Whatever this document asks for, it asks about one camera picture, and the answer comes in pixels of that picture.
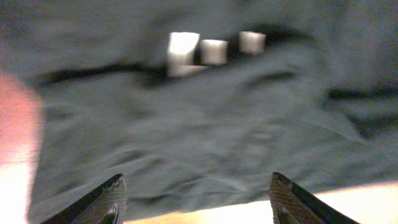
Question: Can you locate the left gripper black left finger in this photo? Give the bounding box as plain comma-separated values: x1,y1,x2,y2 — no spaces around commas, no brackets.
42,174,127,224

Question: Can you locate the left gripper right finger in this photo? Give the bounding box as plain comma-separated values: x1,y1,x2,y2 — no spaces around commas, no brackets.
269,172,358,224

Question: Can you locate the black t-shirt white lettering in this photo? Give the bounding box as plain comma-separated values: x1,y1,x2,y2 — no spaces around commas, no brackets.
1,0,397,223

